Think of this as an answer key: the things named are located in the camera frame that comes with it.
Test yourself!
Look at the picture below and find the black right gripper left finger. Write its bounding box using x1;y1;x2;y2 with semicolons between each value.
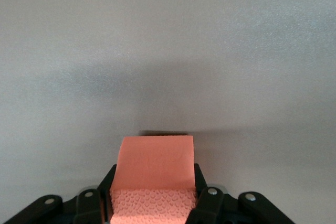
0;164;118;224

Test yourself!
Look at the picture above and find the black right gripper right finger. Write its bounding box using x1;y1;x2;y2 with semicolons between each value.
185;163;294;224

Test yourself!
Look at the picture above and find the orange foam cube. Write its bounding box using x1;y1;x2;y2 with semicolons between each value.
109;135;198;224

